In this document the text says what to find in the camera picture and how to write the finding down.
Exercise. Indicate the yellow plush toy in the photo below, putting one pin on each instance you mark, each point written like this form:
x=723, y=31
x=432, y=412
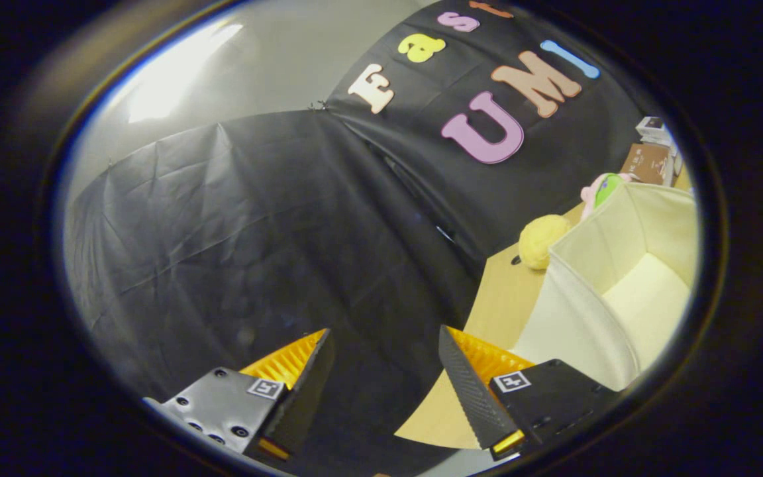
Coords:
x=540, y=242

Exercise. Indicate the beige fabric storage box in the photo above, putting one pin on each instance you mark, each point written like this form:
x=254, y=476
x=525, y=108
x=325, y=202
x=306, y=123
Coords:
x=646, y=298

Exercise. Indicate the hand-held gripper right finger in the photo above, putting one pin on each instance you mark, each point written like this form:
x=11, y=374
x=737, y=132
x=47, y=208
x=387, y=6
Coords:
x=471, y=397

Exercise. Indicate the black backdrop cloth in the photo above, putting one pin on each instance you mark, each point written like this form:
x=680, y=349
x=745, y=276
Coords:
x=222, y=265

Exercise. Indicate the brown cover book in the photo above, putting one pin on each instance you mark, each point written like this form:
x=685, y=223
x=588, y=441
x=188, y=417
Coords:
x=646, y=162

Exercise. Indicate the white book dark cover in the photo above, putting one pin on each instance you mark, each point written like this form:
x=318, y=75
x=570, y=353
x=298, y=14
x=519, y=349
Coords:
x=650, y=124

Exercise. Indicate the green plush toy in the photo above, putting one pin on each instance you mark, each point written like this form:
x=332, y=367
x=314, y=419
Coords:
x=605, y=187

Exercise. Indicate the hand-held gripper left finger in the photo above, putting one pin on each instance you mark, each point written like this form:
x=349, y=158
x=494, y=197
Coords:
x=302, y=397

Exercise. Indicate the white thick book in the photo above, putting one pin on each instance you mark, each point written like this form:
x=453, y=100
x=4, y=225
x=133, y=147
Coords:
x=661, y=138

